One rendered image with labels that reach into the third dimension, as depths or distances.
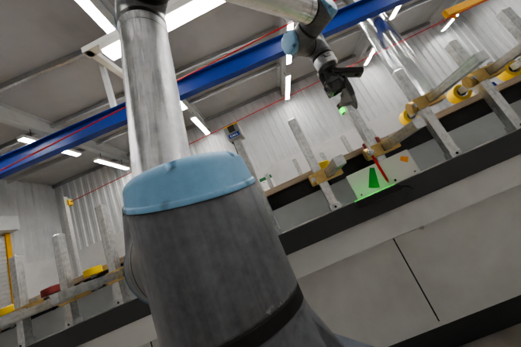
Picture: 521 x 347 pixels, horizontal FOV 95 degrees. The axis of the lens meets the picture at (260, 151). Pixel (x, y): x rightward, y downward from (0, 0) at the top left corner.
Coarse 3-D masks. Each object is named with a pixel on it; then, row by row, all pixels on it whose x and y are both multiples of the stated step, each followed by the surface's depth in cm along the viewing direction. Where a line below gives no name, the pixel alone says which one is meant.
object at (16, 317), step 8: (96, 288) 116; (40, 304) 92; (48, 304) 95; (56, 304) 97; (16, 312) 85; (24, 312) 87; (32, 312) 89; (0, 320) 80; (8, 320) 82; (16, 320) 84
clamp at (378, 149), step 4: (384, 140) 96; (376, 144) 97; (380, 144) 96; (396, 144) 95; (400, 144) 95; (372, 148) 96; (376, 148) 96; (380, 148) 96; (392, 148) 95; (396, 148) 97; (364, 152) 97; (376, 152) 96; (380, 152) 96; (384, 152) 95; (388, 152) 99; (364, 156) 100; (368, 156) 96; (376, 156) 96; (368, 160) 98
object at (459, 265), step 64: (448, 128) 114; (320, 192) 118; (512, 192) 104; (384, 256) 107; (448, 256) 103; (512, 256) 99; (64, 320) 127; (384, 320) 102; (448, 320) 99; (512, 320) 97
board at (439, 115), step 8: (512, 80) 108; (520, 80) 108; (496, 88) 109; (504, 88) 109; (472, 96) 110; (480, 96) 109; (456, 104) 110; (464, 104) 110; (440, 112) 111; (448, 112) 110; (352, 152) 114; (360, 152) 113; (304, 176) 116; (280, 184) 117; (288, 184) 116; (264, 192) 117; (272, 192) 117; (80, 280) 124; (40, 296) 126; (48, 296) 126
